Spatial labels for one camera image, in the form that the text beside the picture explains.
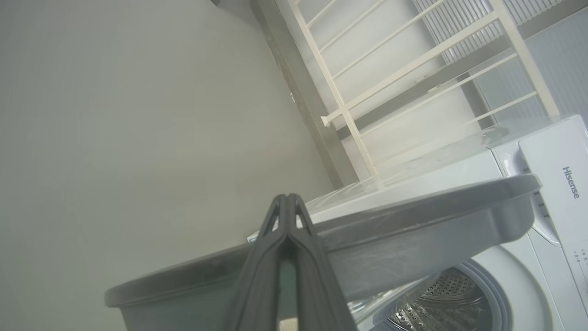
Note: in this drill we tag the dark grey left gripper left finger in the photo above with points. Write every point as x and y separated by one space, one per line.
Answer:
257 285

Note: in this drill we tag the cream metal rack frame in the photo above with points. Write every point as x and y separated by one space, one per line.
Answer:
337 99

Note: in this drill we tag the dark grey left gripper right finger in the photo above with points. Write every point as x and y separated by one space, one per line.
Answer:
317 285

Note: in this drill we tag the white ribbed wall panel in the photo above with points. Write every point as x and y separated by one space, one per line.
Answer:
459 18

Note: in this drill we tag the grey wall skirting strip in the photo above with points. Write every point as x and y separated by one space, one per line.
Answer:
303 92

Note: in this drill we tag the round black glass washer door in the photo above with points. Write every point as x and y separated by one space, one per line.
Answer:
413 230

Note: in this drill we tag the white front-load washing machine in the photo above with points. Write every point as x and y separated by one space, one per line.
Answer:
528 285

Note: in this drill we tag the stainless steel washing machine drum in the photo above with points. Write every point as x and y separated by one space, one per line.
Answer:
441 303

